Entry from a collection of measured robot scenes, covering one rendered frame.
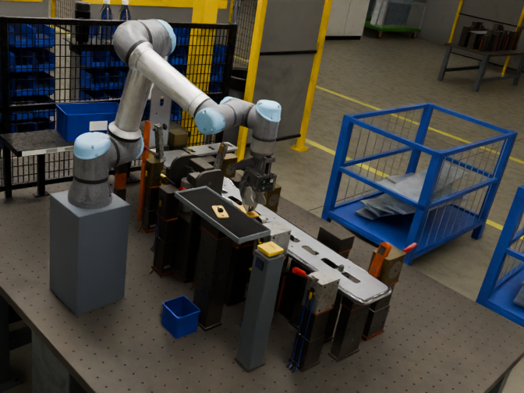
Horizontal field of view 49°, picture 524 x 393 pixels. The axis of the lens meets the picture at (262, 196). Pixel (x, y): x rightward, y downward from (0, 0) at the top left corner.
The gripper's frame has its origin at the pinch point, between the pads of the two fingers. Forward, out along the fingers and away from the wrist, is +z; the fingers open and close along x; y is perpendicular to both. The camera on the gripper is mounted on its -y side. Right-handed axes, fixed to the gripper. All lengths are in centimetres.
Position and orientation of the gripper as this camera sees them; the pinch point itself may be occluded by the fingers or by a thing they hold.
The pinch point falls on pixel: (249, 206)
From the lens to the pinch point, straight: 186.3
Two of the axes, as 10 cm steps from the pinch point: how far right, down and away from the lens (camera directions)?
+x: 8.3, -1.1, 5.5
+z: -1.5, 9.0, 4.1
